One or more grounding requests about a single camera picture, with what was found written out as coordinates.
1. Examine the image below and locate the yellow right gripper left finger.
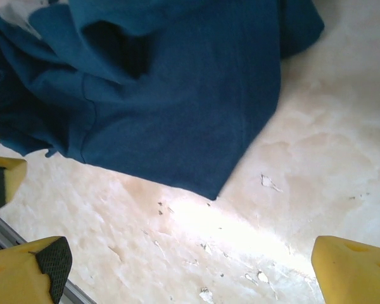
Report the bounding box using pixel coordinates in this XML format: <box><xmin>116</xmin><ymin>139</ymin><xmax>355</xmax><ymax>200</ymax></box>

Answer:
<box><xmin>0</xmin><ymin>236</ymin><xmax>73</xmax><ymax>304</ymax></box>

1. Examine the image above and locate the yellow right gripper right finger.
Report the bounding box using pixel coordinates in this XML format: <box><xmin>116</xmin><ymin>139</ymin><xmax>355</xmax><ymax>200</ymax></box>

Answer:
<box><xmin>313</xmin><ymin>234</ymin><xmax>380</xmax><ymax>304</ymax></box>

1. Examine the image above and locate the dark blue t-shirt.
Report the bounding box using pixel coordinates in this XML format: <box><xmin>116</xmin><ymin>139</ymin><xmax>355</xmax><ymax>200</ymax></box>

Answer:
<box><xmin>0</xmin><ymin>0</ymin><xmax>326</xmax><ymax>201</ymax></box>

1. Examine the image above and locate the long aluminium base rail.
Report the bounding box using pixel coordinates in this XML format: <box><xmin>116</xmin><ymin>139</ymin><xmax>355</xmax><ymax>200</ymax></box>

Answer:
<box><xmin>0</xmin><ymin>212</ymin><xmax>94</xmax><ymax>304</ymax></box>

